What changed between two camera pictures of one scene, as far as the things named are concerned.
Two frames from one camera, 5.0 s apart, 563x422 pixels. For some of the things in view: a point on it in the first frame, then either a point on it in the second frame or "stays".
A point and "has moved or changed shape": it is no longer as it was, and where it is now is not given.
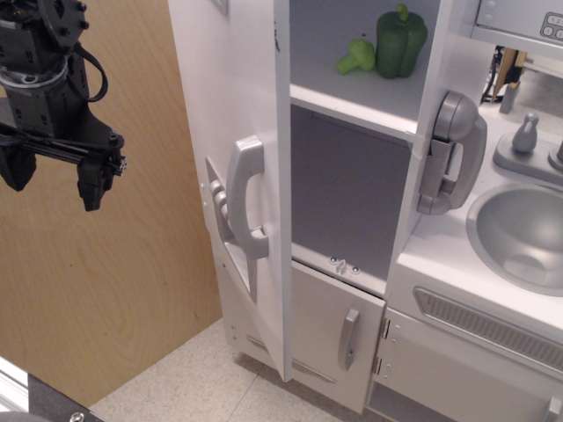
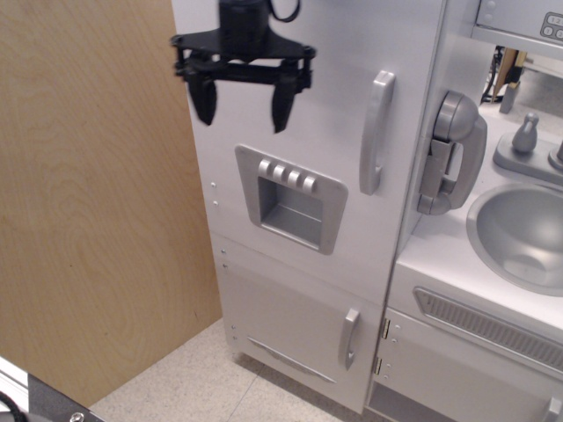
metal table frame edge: [22, 392] stays
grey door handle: [348, 339] stays
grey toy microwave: [534, 23] stays
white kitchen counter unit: [472, 327] stays
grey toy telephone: [456, 156] stays
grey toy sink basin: [516, 229] stays
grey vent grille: [492, 328] stays
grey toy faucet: [523, 153] stays
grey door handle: [247, 161] to [375, 132]
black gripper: [62, 128] to [243, 54]
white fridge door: [237, 55] has moved or changed shape
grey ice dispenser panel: [246, 266] to [294, 203]
